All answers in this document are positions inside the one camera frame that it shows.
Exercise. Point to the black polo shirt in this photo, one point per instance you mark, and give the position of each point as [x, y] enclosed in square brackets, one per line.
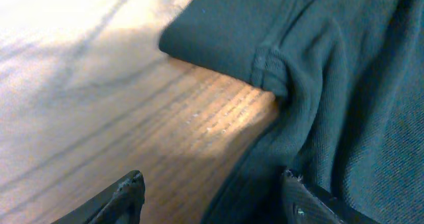
[348, 76]

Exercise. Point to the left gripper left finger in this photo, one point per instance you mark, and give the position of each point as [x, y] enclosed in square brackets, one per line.
[120, 203]

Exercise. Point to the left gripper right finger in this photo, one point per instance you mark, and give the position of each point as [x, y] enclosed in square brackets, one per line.
[305, 203]

